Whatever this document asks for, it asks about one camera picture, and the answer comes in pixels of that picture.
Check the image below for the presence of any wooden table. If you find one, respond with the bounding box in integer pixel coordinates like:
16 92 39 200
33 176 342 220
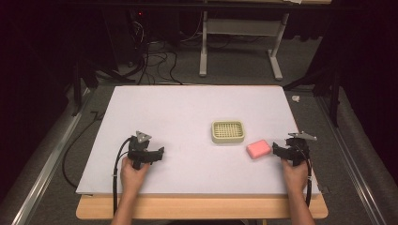
75 192 329 220

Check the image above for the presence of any person's left hand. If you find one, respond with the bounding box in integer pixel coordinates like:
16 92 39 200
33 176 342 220
119 156 151 197

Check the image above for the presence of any tangle of black cables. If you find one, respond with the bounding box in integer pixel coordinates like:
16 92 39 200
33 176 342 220
127 18 205 86

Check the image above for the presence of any white table mat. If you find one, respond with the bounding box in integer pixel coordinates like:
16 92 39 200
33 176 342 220
75 84 321 197

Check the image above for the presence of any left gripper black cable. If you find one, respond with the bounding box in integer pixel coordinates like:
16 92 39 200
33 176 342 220
112 136 133 217

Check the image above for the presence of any white metal desk frame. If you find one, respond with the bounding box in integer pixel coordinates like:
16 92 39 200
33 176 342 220
198 10 291 82

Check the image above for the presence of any pink soap bar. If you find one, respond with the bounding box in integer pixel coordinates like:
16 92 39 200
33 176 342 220
245 139 272 160

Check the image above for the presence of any black stand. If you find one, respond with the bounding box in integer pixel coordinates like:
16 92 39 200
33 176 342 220
70 59 99 117
283 68 343 128

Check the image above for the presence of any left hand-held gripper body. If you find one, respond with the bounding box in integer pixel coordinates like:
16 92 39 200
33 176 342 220
127 130 161 171

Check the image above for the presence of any person's right hand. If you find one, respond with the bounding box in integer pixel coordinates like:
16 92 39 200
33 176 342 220
281 157 310 195

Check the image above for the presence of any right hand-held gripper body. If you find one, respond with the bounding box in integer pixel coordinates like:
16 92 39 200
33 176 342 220
279 130 318 167

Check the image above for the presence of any beige soap dish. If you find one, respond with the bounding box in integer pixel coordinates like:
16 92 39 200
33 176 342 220
210 119 246 145

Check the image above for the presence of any black floor cable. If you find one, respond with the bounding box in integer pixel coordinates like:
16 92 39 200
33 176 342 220
61 110 106 189

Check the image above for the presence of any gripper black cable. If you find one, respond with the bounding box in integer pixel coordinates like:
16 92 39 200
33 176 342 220
296 143 314 208
112 136 133 217

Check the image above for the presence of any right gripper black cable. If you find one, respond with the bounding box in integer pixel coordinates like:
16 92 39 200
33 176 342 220
296 143 314 208

